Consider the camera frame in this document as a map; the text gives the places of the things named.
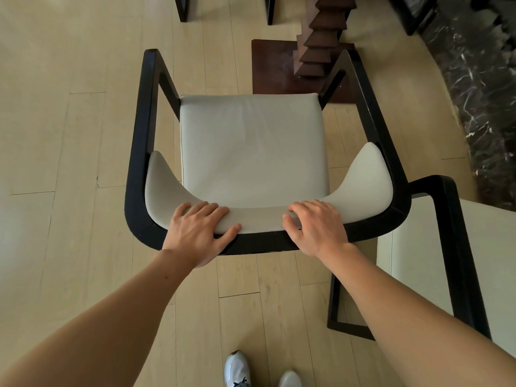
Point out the person's right hand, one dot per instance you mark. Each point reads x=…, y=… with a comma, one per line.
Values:
x=318, y=229

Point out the person's left hand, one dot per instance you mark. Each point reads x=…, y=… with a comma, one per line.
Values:
x=193, y=237

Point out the grey cushioned black armchair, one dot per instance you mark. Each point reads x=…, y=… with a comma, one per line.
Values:
x=254, y=149

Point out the cream cushioned black armchair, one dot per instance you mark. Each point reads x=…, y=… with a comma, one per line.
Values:
x=423, y=257

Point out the person's right forearm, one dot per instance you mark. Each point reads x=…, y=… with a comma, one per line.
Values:
x=423, y=330

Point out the person's left forearm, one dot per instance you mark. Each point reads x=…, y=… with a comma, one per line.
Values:
x=100, y=330

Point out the person's white left shoe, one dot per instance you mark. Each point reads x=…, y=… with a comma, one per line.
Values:
x=237, y=368

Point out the person's white shoe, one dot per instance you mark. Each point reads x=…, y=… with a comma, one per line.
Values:
x=237, y=368
x=290, y=379

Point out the person's white right shoe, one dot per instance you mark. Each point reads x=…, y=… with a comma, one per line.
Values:
x=290, y=379

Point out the dark brown wooden table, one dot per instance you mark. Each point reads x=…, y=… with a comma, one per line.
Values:
x=274, y=68

